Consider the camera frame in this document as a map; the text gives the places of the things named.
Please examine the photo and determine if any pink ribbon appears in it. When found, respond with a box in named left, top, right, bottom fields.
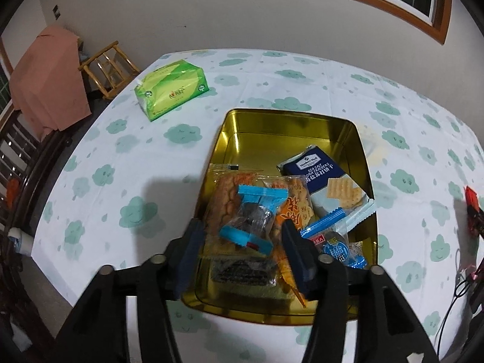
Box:
left=456, top=267, right=481, bottom=284

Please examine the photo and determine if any clear packet of peanuts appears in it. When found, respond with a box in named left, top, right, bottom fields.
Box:
left=206, top=164, right=265, bottom=258

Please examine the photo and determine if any green tissue pack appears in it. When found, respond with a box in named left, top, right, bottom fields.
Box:
left=134, top=60, right=210, bottom=122

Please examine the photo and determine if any red snack packet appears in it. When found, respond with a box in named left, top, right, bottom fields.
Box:
left=464, top=185, right=484, bottom=237

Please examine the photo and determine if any dark wooden chair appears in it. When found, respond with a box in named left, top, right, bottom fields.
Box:
left=0, top=110, right=72, bottom=235

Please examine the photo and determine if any blue round-label snack packet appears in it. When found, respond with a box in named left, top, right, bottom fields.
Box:
left=300, top=209, right=369, bottom=271

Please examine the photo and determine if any orange object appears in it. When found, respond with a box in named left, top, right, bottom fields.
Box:
left=5, top=177, right=21, bottom=208

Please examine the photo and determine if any orange snack packet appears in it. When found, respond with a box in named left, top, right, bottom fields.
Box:
left=274, top=234, right=307, bottom=309

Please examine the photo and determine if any black cable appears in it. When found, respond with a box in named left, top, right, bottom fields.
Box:
left=439, top=257, right=484, bottom=348

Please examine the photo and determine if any silver seaweed snack packet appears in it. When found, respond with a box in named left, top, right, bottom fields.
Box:
left=210, top=257, right=280, bottom=286

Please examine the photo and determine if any bamboo stool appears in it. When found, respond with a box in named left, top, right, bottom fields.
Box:
left=77, top=40, right=141, bottom=101

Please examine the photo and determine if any dark blue cracker packet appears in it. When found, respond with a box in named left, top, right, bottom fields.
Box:
left=276, top=144, right=377, bottom=231

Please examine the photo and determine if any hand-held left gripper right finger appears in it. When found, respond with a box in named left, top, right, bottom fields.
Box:
left=281, top=218, right=439, bottom=363

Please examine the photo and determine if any small blue-ended snack packet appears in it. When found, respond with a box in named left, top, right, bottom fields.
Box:
left=220, top=183, right=290, bottom=255

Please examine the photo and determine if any peach cloth cover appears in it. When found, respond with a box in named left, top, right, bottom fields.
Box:
left=9, top=25, right=92, bottom=140

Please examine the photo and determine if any red tin box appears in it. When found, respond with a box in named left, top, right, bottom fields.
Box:
left=181, top=108, right=379, bottom=325

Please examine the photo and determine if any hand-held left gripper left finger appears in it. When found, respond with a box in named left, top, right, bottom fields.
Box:
left=57, top=218, right=207, bottom=363

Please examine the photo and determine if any clear packet of orange crackers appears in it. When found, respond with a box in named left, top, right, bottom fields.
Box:
left=261, top=176, right=316, bottom=235

